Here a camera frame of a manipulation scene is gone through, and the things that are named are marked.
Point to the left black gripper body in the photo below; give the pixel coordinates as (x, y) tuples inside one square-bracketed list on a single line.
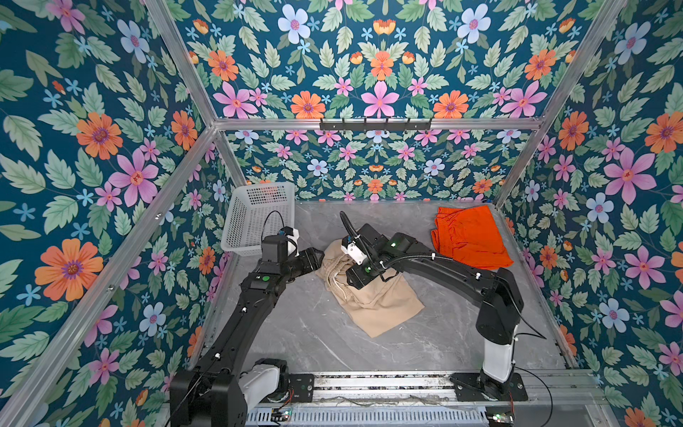
[(299, 264)]

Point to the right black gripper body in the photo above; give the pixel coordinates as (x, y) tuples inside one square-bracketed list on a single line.
[(365, 272)]

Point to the beige shorts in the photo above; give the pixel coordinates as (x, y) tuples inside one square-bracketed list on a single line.
[(376, 308)]

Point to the orange shorts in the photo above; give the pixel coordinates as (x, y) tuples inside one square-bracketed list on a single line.
[(470, 236)]

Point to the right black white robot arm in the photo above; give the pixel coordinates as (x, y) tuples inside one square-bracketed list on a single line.
[(496, 293)]

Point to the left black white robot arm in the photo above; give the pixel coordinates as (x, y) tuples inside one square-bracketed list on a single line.
[(218, 392)]

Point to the white plastic laundry basket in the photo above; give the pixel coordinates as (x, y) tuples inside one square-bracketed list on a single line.
[(256, 211)]

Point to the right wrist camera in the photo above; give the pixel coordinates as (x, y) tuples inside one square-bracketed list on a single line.
[(351, 249)]

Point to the black hook rail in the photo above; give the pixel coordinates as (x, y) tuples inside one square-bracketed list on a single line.
[(382, 124)]

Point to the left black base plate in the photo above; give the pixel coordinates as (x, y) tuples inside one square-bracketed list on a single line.
[(293, 388)]

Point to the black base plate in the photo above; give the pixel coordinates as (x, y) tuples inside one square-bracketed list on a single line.
[(472, 387), (293, 388)]

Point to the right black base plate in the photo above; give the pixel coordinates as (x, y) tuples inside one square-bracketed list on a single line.
[(472, 387)]

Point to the white ventilated cable duct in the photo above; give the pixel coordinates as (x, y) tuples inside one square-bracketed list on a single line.
[(368, 416)]

